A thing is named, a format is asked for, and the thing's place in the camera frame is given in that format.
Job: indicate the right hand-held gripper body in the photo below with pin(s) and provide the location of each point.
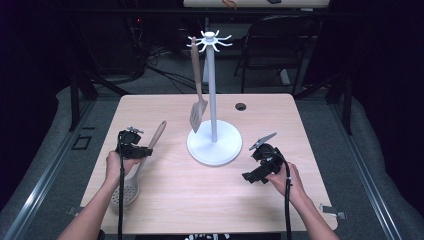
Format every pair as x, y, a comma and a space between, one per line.
268, 156

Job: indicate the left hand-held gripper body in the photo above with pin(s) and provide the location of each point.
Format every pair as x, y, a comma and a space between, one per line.
130, 141

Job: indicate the beige perforated skimmer spoon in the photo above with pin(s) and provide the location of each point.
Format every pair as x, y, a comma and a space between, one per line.
128, 193

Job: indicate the white utensil rack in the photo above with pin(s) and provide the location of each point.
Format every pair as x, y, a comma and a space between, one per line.
216, 146

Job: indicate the beige slotted spatula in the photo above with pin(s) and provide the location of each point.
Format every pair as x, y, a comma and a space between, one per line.
198, 115

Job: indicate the person's left hand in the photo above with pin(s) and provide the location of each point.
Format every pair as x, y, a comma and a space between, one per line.
116, 166

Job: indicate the person's right hand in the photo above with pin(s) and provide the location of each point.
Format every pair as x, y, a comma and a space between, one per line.
291, 183

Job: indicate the black floor plate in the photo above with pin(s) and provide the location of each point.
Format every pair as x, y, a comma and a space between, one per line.
81, 142

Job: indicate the black stand leg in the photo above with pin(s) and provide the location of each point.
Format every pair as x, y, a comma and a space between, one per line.
75, 100
346, 103

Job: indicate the person's black printed shirt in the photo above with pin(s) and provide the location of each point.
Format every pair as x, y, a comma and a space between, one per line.
206, 237

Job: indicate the black folding chair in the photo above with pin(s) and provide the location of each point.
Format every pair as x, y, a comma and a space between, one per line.
280, 30

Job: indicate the metal table bracket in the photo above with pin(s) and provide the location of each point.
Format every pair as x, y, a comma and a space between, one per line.
333, 211
75, 210

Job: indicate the metal floor rail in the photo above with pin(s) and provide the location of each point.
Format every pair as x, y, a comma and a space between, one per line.
36, 196
370, 186

